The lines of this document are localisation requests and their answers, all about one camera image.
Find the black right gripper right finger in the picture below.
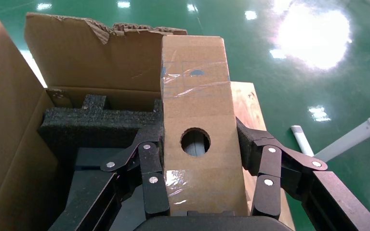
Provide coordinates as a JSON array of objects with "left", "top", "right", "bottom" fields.
[{"left": 236, "top": 117, "right": 370, "bottom": 231}]

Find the pale tan board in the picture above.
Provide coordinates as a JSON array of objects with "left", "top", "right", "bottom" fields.
[{"left": 230, "top": 81, "right": 296, "bottom": 231}]

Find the short white plastic tube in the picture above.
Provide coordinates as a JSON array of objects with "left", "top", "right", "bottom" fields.
[{"left": 291, "top": 125, "right": 315, "bottom": 157}]

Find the big brown cardboard box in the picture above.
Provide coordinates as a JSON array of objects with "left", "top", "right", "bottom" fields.
[{"left": 0, "top": 12, "right": 188, "bottom": 231}]

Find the long brown cardboard box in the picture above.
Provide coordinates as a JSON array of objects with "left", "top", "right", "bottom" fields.
[{"left": 160, "top": 34, "right": 250, "bottom": 218}]

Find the white pipe with joint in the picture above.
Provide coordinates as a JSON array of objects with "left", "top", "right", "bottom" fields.
[{"left": 314, "top": 108, "right": 370, "bottom": 163}]

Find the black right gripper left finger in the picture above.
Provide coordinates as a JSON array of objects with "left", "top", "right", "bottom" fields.
[{"left": 48, "top": 123, "right": 171, "bottom": 231}]

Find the black foam insert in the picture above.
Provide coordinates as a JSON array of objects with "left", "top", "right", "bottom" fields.
[{"left": 37, "top": 94, "right": 164, "bottom": 154}]

